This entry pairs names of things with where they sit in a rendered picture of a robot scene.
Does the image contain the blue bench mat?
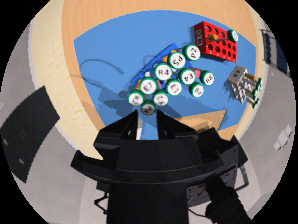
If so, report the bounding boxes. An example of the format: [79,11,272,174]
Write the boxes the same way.
[73,10,256,140]

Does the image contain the red tube rack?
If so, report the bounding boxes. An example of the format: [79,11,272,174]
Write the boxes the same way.
[194,21,237,63]

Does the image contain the white tube cap with printed label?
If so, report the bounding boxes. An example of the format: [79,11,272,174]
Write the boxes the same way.
[185,81,204,98]

